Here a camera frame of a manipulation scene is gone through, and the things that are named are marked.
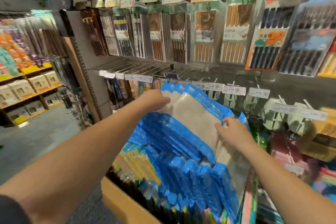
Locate person's left hand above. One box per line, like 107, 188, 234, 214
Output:
138, 89, 171, 114

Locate person's right hand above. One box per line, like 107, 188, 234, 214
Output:
214, 117, 256, 152

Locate blue cloth packet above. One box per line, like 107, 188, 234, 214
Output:
128, 82, 252, 185

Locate colourful sponge packets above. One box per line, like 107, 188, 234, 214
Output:
107, 145, 174, 217

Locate brown cardboard box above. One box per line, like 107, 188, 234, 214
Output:
101, 175, 161, 224

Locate person's right forearm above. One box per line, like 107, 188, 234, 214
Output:
239, 140, 336, 224

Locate background shelf with yellow ledges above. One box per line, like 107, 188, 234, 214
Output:
0, 11, 66, 127

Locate person's dark left sleeve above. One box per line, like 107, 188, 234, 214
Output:
0, 195, 32, 224

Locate row of white price tags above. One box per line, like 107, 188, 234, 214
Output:
99, 68, 329, 122

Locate row of hanging dark utensils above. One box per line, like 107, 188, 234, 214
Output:
50, 56, 87, 123

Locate grey chopstick display rack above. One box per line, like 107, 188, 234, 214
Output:
63, 0, 336, 224

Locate row of chopstick packets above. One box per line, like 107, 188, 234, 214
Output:
79, 0, 336, 78

